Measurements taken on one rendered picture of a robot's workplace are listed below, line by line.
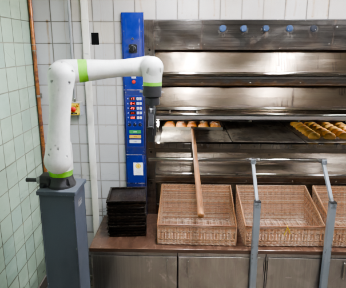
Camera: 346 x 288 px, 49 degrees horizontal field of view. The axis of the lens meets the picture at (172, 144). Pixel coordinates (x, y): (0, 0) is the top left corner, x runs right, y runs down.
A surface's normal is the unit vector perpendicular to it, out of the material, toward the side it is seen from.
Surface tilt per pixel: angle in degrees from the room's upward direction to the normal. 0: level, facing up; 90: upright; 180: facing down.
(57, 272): 90
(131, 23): 90
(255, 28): 90
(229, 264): 90
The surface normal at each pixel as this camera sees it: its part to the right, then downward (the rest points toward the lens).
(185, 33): -0.03, 0.27
